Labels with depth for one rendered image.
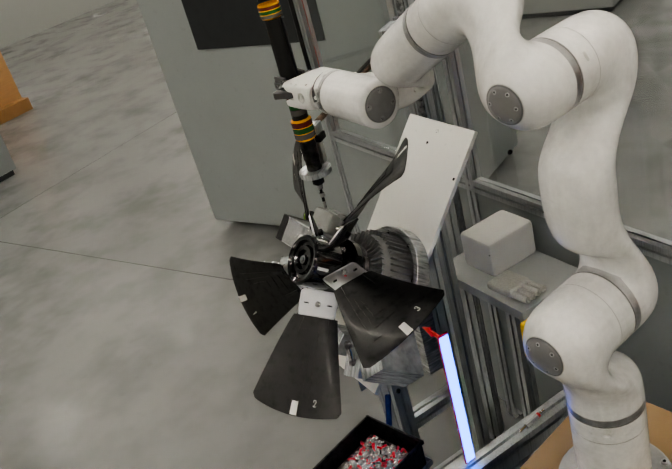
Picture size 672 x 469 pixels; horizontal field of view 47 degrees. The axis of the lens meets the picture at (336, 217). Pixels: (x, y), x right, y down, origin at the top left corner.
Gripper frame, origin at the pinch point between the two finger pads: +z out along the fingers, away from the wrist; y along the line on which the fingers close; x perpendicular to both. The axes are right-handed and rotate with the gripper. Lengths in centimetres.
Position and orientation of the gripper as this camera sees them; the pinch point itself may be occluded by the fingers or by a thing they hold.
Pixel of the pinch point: (291, 80)
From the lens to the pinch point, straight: 156.3
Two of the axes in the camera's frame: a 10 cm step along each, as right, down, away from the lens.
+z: -5.2, -2.7, 8.1
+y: 8.2, -4.3, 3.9
